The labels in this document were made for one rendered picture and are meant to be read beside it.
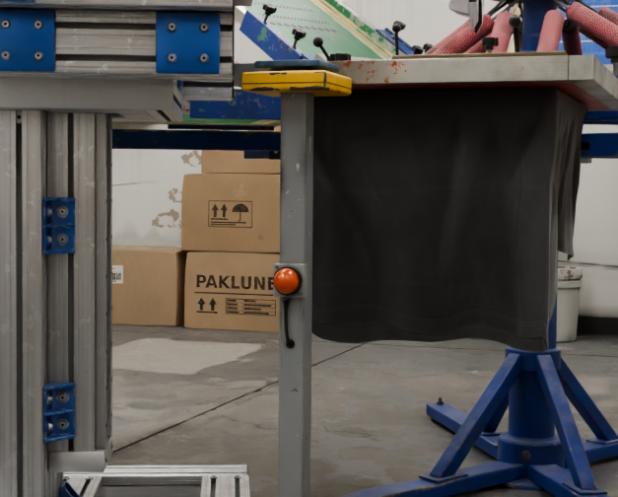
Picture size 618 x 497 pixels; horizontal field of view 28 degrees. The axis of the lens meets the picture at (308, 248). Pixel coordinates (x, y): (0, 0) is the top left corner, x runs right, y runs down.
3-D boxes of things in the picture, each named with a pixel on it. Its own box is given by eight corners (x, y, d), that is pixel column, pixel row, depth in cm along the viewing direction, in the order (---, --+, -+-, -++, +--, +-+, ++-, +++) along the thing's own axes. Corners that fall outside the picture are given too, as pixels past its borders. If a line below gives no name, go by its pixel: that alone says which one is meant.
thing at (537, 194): (551, 355, 198) (556, 86, 196) (287, 341, 213) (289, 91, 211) (553, 353, 201) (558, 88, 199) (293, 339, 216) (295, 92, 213)
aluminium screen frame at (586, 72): (593, 79, 186) (594, 54, 186) (233, 86, 205) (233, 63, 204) (631, 110, 260) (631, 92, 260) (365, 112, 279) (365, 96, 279)
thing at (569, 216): (552, 349, 201) (558, 87, 198) (530, 348, 202) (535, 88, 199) (583, 320, 244) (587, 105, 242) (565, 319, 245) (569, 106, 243)
